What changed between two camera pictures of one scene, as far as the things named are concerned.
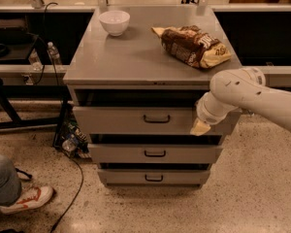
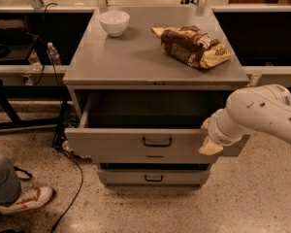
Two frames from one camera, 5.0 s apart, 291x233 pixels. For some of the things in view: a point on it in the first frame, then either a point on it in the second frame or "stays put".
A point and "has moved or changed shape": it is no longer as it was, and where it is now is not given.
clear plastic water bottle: (54, 53) stays put
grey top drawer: (143, 119) has moved or changed shape
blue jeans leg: (6, 183) stays put
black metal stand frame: (2, 92) stays put
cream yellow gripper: (203, 113) → (215, 132)
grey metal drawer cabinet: (134, 79) stays put
